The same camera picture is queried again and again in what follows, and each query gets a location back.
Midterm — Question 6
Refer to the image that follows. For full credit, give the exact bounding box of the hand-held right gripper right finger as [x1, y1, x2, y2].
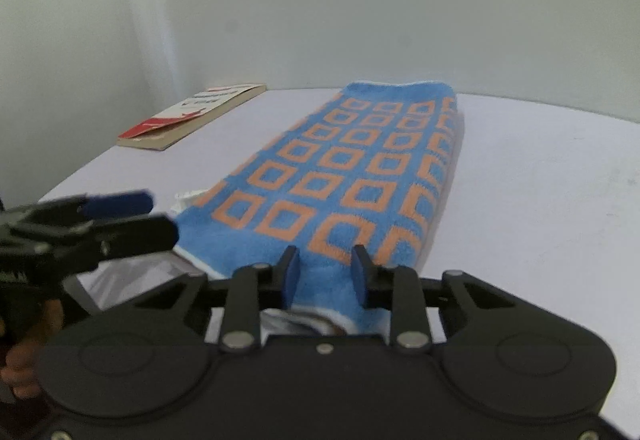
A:
[351, 245, 546, 352]

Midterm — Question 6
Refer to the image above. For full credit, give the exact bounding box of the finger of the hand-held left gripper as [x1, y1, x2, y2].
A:
[75, 214, 180, 271]
[10, 190, 155, 227]

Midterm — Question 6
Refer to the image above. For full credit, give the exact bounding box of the orange and blue patterned towel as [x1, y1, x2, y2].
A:
[172, 79, 465, 337]

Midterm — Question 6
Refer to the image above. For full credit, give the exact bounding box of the red and white paperback book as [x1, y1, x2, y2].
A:
[117, 83, 267, 152]

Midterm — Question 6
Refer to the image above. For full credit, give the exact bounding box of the person's left hand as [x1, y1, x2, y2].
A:
[0, 299, 66, 401]

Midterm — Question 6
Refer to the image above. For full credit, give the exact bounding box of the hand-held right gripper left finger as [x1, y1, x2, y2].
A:
[112, 245, 301, 355]

